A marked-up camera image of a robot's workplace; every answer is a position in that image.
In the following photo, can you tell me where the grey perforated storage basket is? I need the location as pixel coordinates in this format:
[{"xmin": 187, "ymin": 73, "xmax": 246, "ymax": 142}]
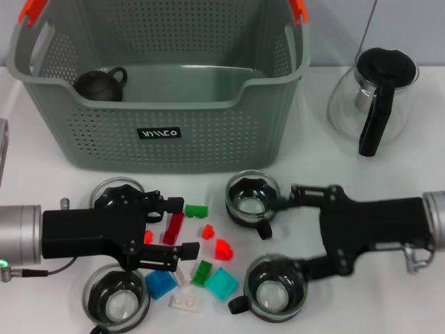
[{"xmin": 6, "ymin": 0, "xmax": 312, "ymax": 175}]

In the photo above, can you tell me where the teal toy plate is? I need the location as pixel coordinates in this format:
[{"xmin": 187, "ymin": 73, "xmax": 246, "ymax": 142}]
[{"xmin": 204, "ymin": 267, "xmax": 240, "ymax": 301}]

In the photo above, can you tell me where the right arm signal cable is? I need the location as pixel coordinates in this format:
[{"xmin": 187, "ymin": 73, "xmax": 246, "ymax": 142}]
[{"xmin": 403, "ymin": 243, "xmax": 435, "ymax": 274}]

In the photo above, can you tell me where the white toy brick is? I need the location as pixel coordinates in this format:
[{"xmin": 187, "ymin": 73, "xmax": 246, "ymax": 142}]
[{"xmin": 173, "ymin": 267, "xmax": 191, "ymax": 288}]

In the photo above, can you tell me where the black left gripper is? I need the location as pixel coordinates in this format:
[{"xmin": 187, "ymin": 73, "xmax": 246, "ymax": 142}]
[{"xmin": 40, "ymin": 186, "xmax": 202, "ymax": 272}]

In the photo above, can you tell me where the green sloped toy brick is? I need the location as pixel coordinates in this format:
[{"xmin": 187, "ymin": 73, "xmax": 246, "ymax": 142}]
[{"xmin": 191, "ymin": 260, "xmax": 213, "ymax": 287}]

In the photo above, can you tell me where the dark clay teapot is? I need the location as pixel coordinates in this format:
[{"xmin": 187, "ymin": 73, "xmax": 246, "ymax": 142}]
[{"xmin": 72, "ymin": 66, "xmax": 129, "ymax": 102}]

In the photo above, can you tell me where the left arm signal cable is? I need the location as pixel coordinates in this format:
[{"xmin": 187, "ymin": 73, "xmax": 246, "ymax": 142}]
[{"xmin": 8, "ymin": 256, "xmax": 78, "ymax": 278}]

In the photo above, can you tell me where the grey metal device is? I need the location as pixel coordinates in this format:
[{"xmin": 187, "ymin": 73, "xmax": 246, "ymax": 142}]
[{"xmin": 0, "ymin": 118, "xmax": 10, "ymax": 187}]

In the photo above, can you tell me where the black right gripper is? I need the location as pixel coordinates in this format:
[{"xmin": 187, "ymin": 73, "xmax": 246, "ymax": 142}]
[{"xmin": 267, "ymin": 183, "xmax": 432, "ymax": 279}]

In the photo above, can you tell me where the arm signal cable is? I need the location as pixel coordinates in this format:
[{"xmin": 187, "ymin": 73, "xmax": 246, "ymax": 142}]
[
  {"xmin": 8, "ymin": 256, "xmax": 78, "ymax": 278},
  {"xmin": 403, "ymin": 243, "xmax": 435, "ymax": 274}
]

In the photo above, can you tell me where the glass carafe with black handle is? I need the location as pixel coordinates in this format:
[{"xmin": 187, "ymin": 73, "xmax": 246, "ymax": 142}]
[{"xmin": 326, "ymin": 47, "xmax": 421, "ymax": 157}]

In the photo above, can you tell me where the white flat toy plate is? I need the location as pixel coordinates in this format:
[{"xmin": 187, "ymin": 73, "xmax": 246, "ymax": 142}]
[{"xmin": 169, "ymin": 294, "xmax": 204, "ymax": 312}]

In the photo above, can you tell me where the long dark red toy brick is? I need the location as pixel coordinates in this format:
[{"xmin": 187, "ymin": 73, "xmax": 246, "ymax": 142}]
[{"xmin": 162, "ymin": 212, "xmax": 185, "ymax": 244}]

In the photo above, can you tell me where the large red toy brick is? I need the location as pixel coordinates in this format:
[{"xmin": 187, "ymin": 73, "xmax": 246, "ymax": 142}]
[{"xmin": 214, "ymin": 239, "xmax": 234, "ymax": 261}]

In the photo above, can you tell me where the orange basket handle clip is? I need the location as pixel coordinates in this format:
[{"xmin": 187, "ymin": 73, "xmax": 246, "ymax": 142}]
[
  {"xmin": 19, "ymin": 0, "xmax": 48, "ymax": 27},
  {"xmin": 289, "ymin": 0, "xmax": 309, "ymax": 28}
]

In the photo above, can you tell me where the blue flat toy plate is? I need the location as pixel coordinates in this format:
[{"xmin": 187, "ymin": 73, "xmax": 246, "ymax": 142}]
[{"xmin": 144, "ymin": 269, "xmax": 179, "ymax": 300}]

